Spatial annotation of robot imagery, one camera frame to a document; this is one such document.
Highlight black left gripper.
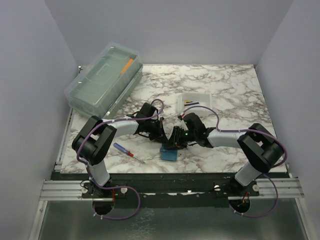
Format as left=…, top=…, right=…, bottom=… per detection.
left=144, top=119, right=168, bottom=144

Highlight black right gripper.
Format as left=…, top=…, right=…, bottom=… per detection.
left=164, top=126, right=198, bottom=151

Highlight blue leather card holder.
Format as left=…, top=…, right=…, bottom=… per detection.
left=160, top=144, right=178, bottom=162

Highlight white plastic card tray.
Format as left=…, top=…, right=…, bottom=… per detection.
left=176, top=91, right=213, bottom=117

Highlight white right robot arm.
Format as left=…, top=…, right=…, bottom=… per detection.
left=163, top=112, right=285, bottom=196

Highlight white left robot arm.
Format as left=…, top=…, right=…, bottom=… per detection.
left=71, top=99, right=167, bottom=198

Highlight white striped credit card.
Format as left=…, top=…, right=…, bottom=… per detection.
left=184, top=101, right=200, bottom=108

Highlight blue red screwdriver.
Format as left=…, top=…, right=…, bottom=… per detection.
left=113, top=142, right=145, bottom=164

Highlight clear plastic storage box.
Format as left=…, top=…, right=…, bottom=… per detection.
left=64, top=42, right=143, bottom=119

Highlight orange pen in box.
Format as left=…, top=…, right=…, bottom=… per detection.
left=120, top=58, right=134, bottom=75

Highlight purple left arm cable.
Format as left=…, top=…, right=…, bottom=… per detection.
left=76, top=99, right=165, bottom=188

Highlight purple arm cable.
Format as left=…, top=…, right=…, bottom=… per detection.
left=76, top=99, right=165, bottom=188
left=178, top=104, right=287, bottom=181

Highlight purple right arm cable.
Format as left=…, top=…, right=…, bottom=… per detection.
left=178, top=104, right=287, bottom=181

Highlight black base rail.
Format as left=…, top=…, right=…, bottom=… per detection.
left=40, top=172, right=299, bottom=211

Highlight aluminium frame rail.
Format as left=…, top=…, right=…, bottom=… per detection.
left=40, top=175, right=304, bottom=201

